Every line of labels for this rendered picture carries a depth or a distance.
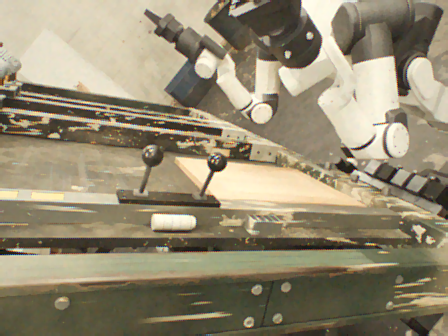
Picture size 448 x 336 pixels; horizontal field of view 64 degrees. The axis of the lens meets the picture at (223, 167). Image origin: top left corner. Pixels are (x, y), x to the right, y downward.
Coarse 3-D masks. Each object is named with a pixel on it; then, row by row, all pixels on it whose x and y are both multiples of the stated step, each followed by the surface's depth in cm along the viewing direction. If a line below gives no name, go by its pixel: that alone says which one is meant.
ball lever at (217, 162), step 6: (210, 156) 65; (216, 156) 64; (222, 156) 65; (210, 162) 64; (216, 162) 64; (222, 162) 64; (210, 168) 65; (216, 168) 64; (222, 168) 65; (210, 174) 67; (210, 180) 68; (204, 186) 69; (198, 192) 72; (204, 192) 71; (198, 198) 71; (204, 198) 72
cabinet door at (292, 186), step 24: (192, 168) 107; (240, 168) 121; (264, 168) 127; (288, 168) 136; (216, 192) 89; (240, 192) 93; (264, 192) 98; (288, 192) 103; (312, 192) 109; (336, 192) 114
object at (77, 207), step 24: (24, 192) 60; (48, 192) 62; (72, 192) 64; (0, 216) 57; (24, 216) 58; (48, 216) 60; (72, 216) 61; (96, 216) 63; (120, 216) 64; (144, 216) 66; (216, 216) 72; (240, 216) 75; (288, 216) 80; (312, 216) 82; (336, 216) 85; (360, 216) 88; (384, 216) 92
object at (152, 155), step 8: (144, 152) 59; (152, 152) 59; (160, 152) 60; (144, 160) 59; (152, 160) 59; (160, 160) 60; (144, 176) 63; (144, 184) 65; (136, 192) 66; (144, 192) 67
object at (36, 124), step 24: (0, 96) 110; (0, 120) 108; (24, 120) 111; (48, 120) 113; (72, 120) 116; (96, 120) 123; (120, 144) 124; (144, 144) 127; (168, 144) 131; (192, 144) 134; (216, 144) 138; (240, 144) 142; (264, 144) 147
